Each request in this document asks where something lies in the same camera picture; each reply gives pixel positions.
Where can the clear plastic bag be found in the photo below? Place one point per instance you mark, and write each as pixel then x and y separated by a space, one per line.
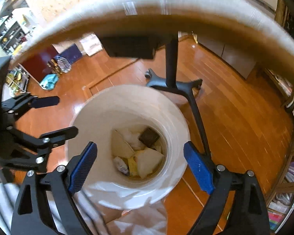
pixel 132 139

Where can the yellow cartoon wrapper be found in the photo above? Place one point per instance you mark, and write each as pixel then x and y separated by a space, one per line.
pixel 132 166

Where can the white trash bin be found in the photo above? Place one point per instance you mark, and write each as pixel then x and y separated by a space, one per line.
pixel 133 107

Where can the silver refrigerator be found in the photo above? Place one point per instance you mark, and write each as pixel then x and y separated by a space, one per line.
pixel 238 60

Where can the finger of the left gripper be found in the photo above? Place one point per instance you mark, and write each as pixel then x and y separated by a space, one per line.
pixel 34 102
pixel 59 136

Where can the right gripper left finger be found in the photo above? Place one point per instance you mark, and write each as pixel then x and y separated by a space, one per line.
pixel 32 214

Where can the beige paper bag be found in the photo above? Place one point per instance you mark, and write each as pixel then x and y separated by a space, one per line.
pixel 147 160

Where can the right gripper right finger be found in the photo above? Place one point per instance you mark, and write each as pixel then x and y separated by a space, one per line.
pixel 248 213

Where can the round wooden table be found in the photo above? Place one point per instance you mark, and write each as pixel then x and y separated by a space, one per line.
pixel 235 21

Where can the white blue tissue pack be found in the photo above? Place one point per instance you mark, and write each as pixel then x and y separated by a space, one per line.
pixel 121 165

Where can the dark brown plastic box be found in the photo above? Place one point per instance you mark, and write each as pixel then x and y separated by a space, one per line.
pixel 149 137

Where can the wooden bookshelf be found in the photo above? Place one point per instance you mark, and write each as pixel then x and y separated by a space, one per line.
pixel 280 204

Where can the black table pedestal base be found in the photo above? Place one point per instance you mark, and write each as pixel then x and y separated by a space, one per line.
pixel 144 47

